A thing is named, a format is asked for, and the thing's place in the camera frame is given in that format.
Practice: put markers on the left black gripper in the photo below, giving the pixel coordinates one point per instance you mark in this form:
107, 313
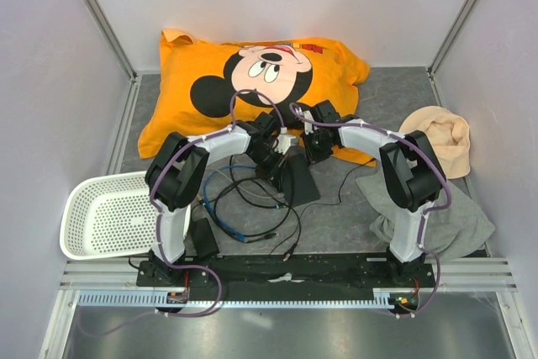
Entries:
270, 172

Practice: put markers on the black network switch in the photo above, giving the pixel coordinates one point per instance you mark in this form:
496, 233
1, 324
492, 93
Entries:
295, 181

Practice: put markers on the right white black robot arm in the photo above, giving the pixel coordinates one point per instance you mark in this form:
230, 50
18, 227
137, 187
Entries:
412, 174

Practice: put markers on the peach towel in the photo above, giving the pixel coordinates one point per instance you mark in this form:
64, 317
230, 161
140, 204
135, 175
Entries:
449, 135

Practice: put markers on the orange Mickey Mouse pillow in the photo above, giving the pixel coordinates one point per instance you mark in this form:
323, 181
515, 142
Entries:
204, 85

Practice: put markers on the white perforated plastic basket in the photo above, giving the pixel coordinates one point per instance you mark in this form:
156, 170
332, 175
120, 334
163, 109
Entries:
112, 216

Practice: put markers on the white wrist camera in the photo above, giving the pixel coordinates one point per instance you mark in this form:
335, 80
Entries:
284, 141
307, 119

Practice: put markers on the black power adapter brick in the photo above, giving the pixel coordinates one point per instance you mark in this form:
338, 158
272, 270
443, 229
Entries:
203, 239

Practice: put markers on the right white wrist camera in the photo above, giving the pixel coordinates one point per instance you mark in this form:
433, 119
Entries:
307, 119

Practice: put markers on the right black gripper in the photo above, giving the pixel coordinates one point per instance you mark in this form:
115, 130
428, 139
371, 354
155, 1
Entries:
312, 155

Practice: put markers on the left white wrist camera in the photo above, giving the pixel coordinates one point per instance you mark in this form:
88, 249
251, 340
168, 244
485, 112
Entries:
284, 141

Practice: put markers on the grey cloth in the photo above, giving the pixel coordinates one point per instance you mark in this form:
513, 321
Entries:
452, 233

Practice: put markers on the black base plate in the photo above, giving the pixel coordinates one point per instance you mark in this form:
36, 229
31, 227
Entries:
364, 270

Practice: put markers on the slotted cable duct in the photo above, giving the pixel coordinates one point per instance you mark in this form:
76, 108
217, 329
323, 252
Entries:
170, 300

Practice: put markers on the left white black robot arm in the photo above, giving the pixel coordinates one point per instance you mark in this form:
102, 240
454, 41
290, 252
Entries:
177, 171

